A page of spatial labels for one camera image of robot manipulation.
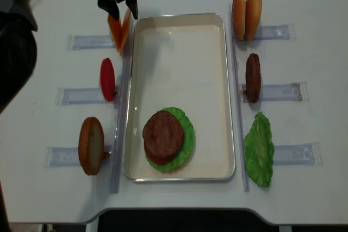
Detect orange cheese slice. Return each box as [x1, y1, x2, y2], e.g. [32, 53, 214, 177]
[119, 8, 131, 55]
[107, 14, 122, 52]

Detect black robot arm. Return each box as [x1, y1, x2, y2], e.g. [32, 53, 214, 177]
[1, 0, 138, 110]

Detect clear cheese holder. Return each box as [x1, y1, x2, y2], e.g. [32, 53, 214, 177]
[67, 35, 116, 50]

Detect standing red tomato slice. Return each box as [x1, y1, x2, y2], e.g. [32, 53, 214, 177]
[100, 58, 116, 102]

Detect clear tomato holder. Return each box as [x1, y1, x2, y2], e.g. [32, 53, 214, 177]
[55, 87, 118, 105]

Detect stacked brown meat patty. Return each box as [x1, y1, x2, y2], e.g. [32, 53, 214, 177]
[142, 110, 184, 158]

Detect standing brown meat patty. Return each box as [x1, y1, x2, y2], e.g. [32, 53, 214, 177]
[245, 53, 261, 103]

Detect stacked red tomato slice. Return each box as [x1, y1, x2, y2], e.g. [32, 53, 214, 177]
[144, 143, 175, 165]

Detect stacked green lettuce leaf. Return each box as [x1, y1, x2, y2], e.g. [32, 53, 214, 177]
[146, 107, 195, 172]

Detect standing green lettuce leaf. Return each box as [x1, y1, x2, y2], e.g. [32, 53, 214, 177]
[244, 112, 275, 188]

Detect clear lettuce holder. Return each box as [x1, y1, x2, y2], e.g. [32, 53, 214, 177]
[274, 142, 322, 166]

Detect white rectangular tray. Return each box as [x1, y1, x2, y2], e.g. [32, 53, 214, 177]
[123, 13, 235, 182]

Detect standing bun slice far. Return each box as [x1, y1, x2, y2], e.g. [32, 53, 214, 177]
[232, 0, 246, 40]

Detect standing bun slice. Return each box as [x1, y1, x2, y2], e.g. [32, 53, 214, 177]
[245, 0, 262, 41]
[232, 0, 246, 40]

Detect standing bun slice near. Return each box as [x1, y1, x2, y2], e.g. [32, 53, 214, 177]
[245, 0, 262, 41]

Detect standing bun top left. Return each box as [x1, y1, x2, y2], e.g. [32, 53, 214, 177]
[78, 117, 104, 175]

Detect clear right bun holder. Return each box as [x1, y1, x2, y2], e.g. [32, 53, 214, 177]
[233, 23, 295, 42]

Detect clear bun holder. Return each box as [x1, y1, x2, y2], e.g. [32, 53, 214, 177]
[233, 23, 295, 42]
[44, 145, 114, 168]

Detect clear left bun holder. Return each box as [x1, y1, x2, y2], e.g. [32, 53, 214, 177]
[44, 145, 114, 168]

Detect clear patty holder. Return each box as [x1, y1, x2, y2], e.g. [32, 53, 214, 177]
[240, 81, 308, 103]

